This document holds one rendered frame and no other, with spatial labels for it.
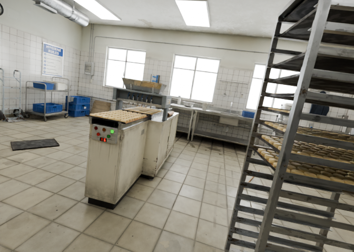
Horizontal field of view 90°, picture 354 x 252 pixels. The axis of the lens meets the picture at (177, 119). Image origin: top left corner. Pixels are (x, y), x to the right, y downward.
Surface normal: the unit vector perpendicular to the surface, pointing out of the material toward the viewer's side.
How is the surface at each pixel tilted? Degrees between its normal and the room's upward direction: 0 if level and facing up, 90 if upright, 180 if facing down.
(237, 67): 90
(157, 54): 90
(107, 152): 90
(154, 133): 90
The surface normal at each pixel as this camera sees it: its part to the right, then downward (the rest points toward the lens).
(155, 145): -0.17, 0.13
